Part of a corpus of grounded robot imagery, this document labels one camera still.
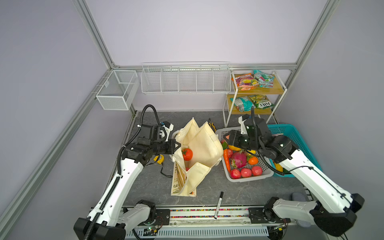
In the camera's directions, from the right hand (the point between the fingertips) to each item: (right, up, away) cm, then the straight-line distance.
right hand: (226, 138), depth 69 cm
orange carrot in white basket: (+4, -15, +20) cm, 25 cm away
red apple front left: (+7, -21, +14) cm, 26 cm away
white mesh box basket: (-68, +31, +33) cm, 82 cm away
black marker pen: (-2, -34, +10) cm, 35 cm away
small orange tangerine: (+19, -15, +18) cm, 31 cm away
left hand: (-22, -5, +2) cm, 23 cm away
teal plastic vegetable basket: (+49, +2, +33) cm, 59 cm away
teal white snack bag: (+17, +21, +30) cm, 40 cm away
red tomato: (-19, -11, +18) cm, 29 cm away
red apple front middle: (+14, -20, +14) cm, 28 cm away
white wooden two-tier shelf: (+25, +25, +17) cm, 39 cm away
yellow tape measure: (-29, -8, -7) cm, 31 cm away
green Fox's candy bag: (+30, +22, +32) cm, 49 cm away
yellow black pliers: (-3, +7, +43) cm, 44 cm away
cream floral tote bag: (-8, -9, +15) cm, 19 cm away
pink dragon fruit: (+10, -13, +16) cm, 23 cm away
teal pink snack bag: (+26, +32, +19) cm, 46 cm away
